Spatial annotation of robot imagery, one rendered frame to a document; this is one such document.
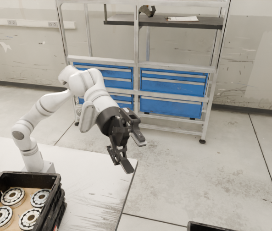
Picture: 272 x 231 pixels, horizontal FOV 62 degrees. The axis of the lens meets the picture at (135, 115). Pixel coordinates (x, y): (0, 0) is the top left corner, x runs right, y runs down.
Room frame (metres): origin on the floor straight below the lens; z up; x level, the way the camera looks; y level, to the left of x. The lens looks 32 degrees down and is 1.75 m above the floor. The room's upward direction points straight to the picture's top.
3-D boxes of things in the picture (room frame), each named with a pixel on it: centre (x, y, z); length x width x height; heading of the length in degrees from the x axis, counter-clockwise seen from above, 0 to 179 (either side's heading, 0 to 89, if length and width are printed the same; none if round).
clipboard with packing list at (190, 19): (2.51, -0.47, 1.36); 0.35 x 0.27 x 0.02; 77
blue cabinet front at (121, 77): (2.48, 0.38, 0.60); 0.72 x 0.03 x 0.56; 77
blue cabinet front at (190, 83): (2.30, -0.40, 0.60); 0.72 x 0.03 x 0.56; 77
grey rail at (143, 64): (2.42, -0.02, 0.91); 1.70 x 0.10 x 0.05; 77
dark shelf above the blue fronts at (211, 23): (2.55, -0.30, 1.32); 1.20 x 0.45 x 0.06; 77
